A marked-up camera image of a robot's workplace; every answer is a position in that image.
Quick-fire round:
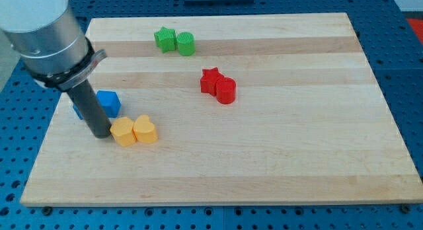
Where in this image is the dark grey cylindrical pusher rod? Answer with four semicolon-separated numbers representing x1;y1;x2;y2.
67;80;111;139

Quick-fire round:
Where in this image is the blue cube block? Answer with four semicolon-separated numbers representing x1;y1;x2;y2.
96;91;121;118

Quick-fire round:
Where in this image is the wooden board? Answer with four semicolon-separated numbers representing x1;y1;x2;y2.
20;13;422;207

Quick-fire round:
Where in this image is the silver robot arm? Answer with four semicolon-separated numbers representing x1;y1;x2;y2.
1;0;111;138

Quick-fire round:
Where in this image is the yellow heart block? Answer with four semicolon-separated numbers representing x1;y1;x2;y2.
133;114;158;144

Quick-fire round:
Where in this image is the red cylinder block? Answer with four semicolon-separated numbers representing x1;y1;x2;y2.
215;77;236;104

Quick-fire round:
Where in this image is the red star block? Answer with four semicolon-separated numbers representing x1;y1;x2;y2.
200;67;224;96

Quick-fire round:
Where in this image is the green star block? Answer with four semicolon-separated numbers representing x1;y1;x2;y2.
154;27;176;53

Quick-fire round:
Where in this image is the green cylinder block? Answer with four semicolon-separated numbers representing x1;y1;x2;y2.
176;32;196;56

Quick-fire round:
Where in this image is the yellow hexagon block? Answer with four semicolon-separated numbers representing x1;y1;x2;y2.
110;116;136;147

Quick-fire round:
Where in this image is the blue block behind rod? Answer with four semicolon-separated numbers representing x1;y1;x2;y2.
73;104;83;120

